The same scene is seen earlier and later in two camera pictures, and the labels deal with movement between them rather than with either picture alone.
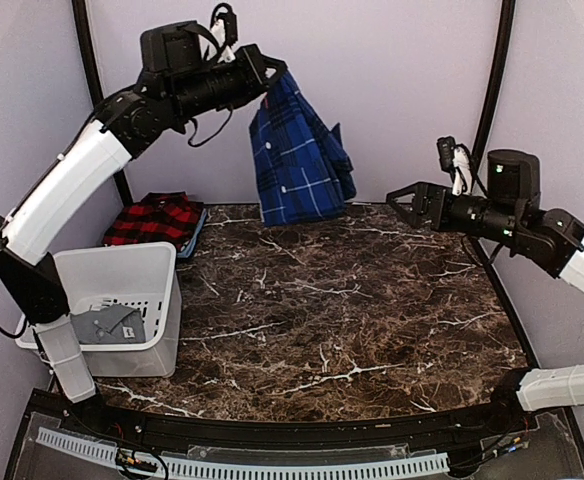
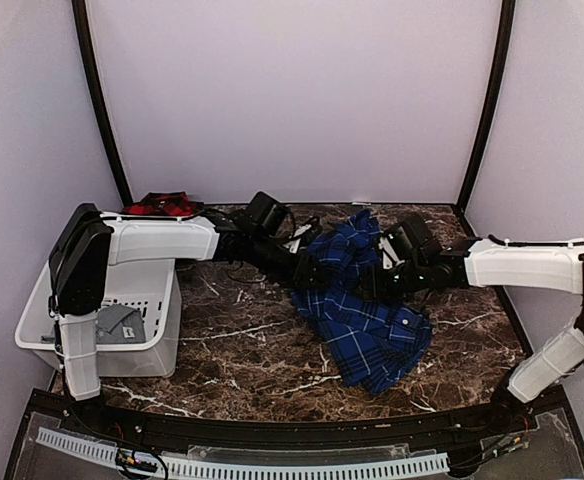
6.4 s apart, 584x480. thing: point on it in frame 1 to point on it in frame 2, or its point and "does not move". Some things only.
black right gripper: [425, 191] to [374, 286]
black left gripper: [258, 77] to [295, 279]
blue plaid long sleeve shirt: [303, 170] to [372, 342]
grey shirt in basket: [112, 324] does not move
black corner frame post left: [80, 10] does not move
